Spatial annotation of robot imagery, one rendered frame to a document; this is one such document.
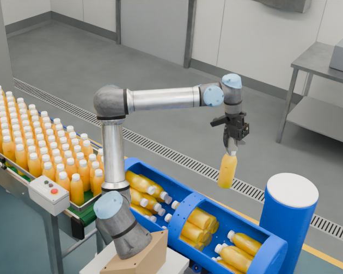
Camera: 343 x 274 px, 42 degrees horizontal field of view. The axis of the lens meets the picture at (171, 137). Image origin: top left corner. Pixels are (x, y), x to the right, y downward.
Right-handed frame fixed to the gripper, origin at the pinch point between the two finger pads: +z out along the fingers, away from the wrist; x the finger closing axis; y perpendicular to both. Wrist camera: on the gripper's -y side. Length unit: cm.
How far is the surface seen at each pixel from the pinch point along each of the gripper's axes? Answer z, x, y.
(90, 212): 43, -36, -69
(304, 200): 50, 41, 15
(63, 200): 26, -49, -68
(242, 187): 141, 131, -88
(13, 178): 33, -48, -122
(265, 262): 31.0, -22.9, 30.6
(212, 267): 40, -31, 9
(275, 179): 46, 45, -5
